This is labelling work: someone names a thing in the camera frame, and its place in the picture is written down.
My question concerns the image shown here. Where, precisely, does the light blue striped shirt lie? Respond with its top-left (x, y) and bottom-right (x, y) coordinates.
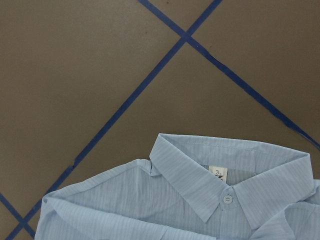
top-left (35, 133), bottom-right (320, 240)

